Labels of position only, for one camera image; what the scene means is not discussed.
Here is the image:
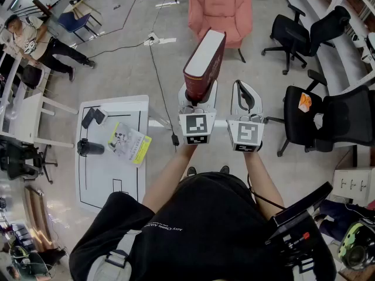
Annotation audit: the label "green black headset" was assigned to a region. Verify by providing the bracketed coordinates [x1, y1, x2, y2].
[336, 218, 375, 272]

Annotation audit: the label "white power strip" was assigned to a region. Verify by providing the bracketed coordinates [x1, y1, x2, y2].
[144, 32, 161, 46]

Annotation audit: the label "black device cable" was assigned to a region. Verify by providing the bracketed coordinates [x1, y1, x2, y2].
[247, 174, 287, 210]

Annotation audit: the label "white drawer cabinet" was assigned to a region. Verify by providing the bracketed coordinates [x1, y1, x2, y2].
[332, 168, 375, 206]

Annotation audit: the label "maroon hardcover book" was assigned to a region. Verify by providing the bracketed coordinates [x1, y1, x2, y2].
[183, 29, 227, 104]

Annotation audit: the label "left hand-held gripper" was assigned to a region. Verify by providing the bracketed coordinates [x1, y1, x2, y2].
[178, 80, 219, 146]

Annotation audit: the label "person's left forearm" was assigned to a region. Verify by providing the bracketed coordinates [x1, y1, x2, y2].
[142, 143, 197, 216]

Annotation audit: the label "wooden stool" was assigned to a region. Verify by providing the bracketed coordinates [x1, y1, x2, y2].
[63, 0, 103, 26]

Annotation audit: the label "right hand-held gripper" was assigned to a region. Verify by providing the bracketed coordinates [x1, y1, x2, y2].
[226, 79, 265, 153]

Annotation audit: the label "white headset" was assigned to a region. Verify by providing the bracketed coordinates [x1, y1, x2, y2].
[351, 32, 375, 64]

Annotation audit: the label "white cable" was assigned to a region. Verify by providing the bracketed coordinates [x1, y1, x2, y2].
[151, 0, 174, 35]

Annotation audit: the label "orange packet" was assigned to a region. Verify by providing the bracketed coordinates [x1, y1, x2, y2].
[298, 92, 312, 113]

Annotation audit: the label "wooden planks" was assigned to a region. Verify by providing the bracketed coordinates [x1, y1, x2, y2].
[23, 186, 55, 251]

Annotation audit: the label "black office chair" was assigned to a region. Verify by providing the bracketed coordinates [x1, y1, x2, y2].
[0, 136, 58, 184]
[261, 4, 352, 76]
[265, 68, 375, 157]

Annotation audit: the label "white table with black lines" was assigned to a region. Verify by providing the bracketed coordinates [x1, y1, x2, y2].
[75, 95, 150, 215]

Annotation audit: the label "black hip-mounted tablet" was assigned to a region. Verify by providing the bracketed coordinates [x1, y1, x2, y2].
[265, 181, 333, 245]

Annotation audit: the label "grey shoulder strap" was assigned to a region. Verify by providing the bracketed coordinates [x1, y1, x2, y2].
[87, 229, 143, 281]

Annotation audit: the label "black bag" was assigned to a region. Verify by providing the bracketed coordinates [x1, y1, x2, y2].
[22, 64, 45, 90]

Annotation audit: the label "person's right forearm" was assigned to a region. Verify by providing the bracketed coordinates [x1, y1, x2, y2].
[244, 150, 285, 220]

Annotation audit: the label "pink armchair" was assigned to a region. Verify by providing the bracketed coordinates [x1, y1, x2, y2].
[187, 0, 253, 63]

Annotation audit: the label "black cylindrical bottle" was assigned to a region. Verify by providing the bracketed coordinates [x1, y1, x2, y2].
[77, 138, 105, 157]

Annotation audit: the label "black power cable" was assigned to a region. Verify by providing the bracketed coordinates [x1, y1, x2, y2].
[87, 38, 153, 59]
[148, 43, 180, 152]

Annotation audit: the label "yellow white paperback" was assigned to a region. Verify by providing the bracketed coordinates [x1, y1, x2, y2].
[107, 122, 152, 168]

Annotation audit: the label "blue chair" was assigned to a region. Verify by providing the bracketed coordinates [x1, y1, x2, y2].
[57, 10, 103, 43]

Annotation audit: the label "person in black shirt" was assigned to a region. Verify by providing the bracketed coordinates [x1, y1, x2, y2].
[69, 171, 338, 281]

